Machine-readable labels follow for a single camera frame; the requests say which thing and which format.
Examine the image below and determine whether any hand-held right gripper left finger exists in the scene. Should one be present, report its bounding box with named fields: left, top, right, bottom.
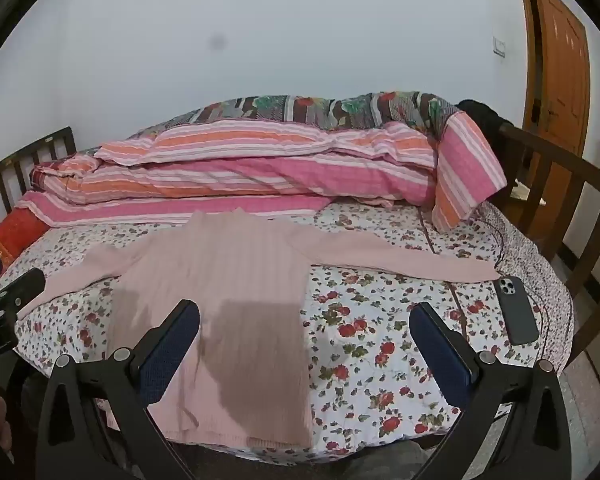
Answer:
left=36, top=299, right=202, bottom=480

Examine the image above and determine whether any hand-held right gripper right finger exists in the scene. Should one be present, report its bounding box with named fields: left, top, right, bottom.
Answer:
left=409, top=302, right=573, bottom=480

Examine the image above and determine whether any pink knit sweater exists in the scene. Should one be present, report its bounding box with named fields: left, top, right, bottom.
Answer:
left=17, top=208, right=501, bottom=448

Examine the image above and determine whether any red pillow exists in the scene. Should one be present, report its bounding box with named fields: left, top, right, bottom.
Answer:
left=0, top=207, right=51, bottom=264

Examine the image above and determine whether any floral bed sheet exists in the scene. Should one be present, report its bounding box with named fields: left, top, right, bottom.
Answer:
left=0, top=199, right=576, bottom=467

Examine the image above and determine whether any dark grey smartphone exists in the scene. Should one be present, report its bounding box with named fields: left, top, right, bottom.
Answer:
left=492, top=275, right=540, bottom=346

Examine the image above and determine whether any pink striped quilt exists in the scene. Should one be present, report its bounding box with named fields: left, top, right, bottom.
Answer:
left=17, top=110, right=509, bottom=234

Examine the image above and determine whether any dark wooden footboard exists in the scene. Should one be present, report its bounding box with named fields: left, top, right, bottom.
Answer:
left=497, top=122, right=600, bottom=361

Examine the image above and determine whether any dark cloth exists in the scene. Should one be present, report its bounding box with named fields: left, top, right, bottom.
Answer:
left=455, top=99, right=519, bottom=161

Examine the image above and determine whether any brown floral patchwork quilt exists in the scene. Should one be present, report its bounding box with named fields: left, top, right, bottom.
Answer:
left=130, top=91, right=462, bottom=137

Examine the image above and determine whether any orange wooden door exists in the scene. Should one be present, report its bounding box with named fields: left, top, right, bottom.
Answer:
left=512, top=0, right=594, bottom=247

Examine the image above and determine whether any thin black cable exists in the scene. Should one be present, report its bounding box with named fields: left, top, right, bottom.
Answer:
left=479, top=204, right=572, bottom=363

